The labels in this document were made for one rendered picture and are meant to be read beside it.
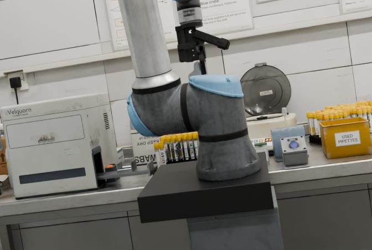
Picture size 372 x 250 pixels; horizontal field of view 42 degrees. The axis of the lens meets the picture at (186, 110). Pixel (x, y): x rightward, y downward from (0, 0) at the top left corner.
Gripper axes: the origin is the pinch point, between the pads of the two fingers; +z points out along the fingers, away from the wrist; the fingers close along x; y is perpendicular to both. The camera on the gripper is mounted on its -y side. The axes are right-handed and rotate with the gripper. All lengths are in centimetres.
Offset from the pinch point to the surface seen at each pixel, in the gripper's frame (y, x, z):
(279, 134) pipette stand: -20.2, -1.4, 18.6
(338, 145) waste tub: -36.2, 6.2, 23.2
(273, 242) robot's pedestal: -12, 50, 35
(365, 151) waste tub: -43, 7, 26
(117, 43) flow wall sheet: 39, -57, -24
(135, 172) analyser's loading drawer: 25.6, 6.2, 23.0
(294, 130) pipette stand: -25.0, -1.8, 18.0
